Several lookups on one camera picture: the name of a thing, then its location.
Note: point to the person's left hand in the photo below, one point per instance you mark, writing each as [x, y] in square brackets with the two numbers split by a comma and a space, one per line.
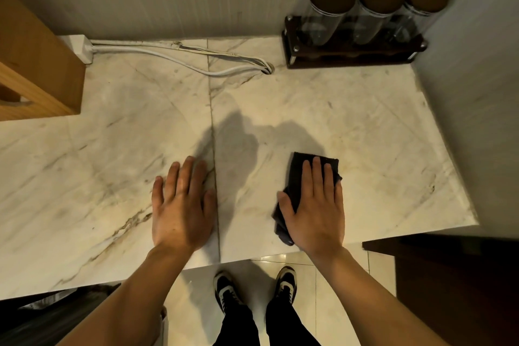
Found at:
[182, 218]

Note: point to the person's right hand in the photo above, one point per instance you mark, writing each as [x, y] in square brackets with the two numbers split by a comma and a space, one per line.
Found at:
[318, 216]

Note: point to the person's right thumb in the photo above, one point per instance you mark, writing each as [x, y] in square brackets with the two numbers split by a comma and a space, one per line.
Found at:
[286, 208]

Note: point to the person's left middle finger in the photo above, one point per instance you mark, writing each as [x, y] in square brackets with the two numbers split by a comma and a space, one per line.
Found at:
[187, 176]

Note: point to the person's left little finger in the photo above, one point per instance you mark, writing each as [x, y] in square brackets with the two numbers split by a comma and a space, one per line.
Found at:
[157, 191]

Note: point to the person's left thumb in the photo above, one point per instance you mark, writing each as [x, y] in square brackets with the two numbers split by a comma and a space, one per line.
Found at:
[210, 207]

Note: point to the person's right middle finger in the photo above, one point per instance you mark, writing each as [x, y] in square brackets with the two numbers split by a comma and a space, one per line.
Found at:
[317, 177]

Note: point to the person's right little finger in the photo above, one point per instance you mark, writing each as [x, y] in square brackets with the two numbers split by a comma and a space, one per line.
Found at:
[339, 195]

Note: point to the black cleaning cloth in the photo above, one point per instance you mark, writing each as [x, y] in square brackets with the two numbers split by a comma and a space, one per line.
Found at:
[295, 179]

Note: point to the person's left forearm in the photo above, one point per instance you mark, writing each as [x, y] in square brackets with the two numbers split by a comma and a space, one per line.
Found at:
[129, 301]

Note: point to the person's right forearm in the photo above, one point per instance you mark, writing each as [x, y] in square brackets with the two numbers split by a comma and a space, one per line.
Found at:
[373, 305]

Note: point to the person's right shoe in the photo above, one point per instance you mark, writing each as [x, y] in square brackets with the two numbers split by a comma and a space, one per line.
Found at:
[286, 284]

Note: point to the person's shoe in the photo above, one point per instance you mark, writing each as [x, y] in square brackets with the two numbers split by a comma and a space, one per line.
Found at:
[286, 284]
[224, 289]

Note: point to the person's left shoe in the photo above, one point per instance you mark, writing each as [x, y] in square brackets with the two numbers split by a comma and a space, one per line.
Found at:
[224, 289]

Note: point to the person's right leg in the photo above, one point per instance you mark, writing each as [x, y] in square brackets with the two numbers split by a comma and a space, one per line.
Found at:
[288, 323]

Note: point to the person's leg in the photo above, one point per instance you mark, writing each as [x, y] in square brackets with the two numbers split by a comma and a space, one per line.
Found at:
[237, 325]
[288, 323]

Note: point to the person's left leg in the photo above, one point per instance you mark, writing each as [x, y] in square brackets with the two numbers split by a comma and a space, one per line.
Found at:
[237, 325]

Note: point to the dark wooden jar rack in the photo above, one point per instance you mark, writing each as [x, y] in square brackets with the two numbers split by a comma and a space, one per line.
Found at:
[348, 53]

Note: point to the dark wooden cabinet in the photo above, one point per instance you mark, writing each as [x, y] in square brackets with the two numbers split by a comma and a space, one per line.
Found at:
[454, 289]

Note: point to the black trash bag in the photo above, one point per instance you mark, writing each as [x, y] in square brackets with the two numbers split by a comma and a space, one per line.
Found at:
[52, 313]

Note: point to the glass jar with brown lid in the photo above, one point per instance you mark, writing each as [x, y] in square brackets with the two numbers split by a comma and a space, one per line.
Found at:
[373, 9]
[324, 13]
[417, 9]

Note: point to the white power strip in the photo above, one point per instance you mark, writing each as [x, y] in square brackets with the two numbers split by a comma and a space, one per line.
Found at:
[79, 46]

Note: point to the light wooden box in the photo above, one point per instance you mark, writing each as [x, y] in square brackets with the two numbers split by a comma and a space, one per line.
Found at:
[36, 70]

